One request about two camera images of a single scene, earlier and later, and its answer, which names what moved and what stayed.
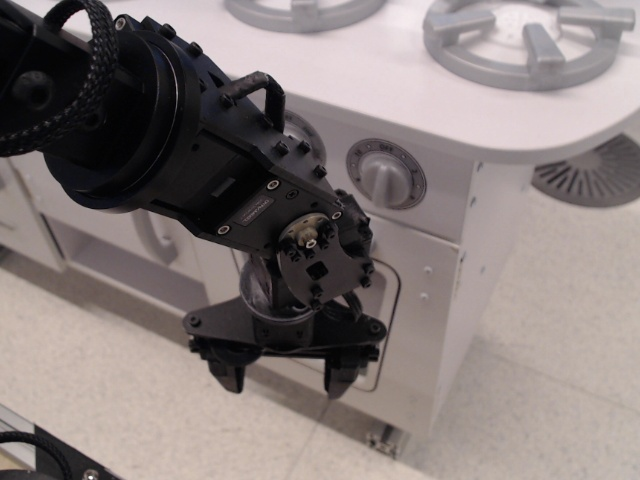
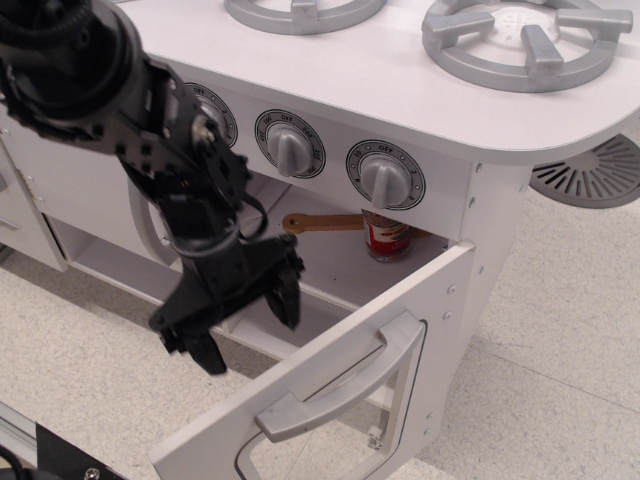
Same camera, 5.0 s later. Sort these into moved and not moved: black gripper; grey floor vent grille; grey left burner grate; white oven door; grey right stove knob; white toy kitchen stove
Moved: black gripper; white oven door
Not moved: grey right stove knob; grey floor vent grille; white toy kitchen stove; grey left burner grate
